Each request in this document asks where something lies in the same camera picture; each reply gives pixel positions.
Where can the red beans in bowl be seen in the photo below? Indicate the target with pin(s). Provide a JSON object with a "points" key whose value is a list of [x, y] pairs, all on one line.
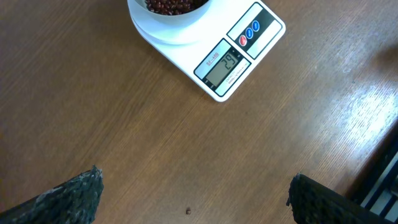
{"points": [[173, 7]]}

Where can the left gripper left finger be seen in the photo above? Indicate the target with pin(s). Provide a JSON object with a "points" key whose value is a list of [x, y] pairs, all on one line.
{"points": [[73, 202]]}

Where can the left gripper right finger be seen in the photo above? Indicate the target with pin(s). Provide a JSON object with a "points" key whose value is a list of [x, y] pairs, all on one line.
{"points": [[313, 203]]}

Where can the white round bowl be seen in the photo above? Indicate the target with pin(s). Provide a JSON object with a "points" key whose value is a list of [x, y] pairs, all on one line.
{"points": [[183, 19]]}

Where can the white digital kitchen scale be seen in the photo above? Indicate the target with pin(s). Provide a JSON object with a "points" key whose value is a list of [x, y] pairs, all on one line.
{"points": [[219, 50]]}

